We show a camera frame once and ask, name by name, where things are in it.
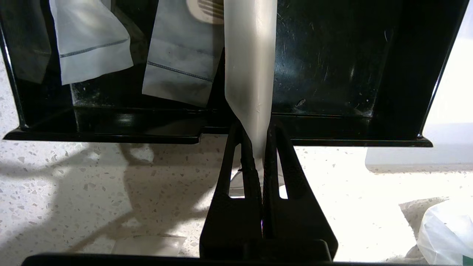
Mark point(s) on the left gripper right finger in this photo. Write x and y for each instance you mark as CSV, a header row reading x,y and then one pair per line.
x,y
295,225

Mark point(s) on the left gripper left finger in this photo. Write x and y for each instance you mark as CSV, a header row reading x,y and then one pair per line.
x,y
229,221

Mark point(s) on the white packet with green label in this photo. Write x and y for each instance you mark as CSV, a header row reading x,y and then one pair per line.
x,y
447,232

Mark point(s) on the black amenity box with drawer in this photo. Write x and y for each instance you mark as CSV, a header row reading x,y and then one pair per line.
x,y
332,74

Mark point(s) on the long clear toothbrush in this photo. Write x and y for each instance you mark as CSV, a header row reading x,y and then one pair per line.
x,y
88,44

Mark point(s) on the grey sachet with green label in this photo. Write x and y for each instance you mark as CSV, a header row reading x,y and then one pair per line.
x,y
181,55

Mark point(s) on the white ceramic sink basin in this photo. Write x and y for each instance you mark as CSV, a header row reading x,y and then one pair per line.
x,y
451,122

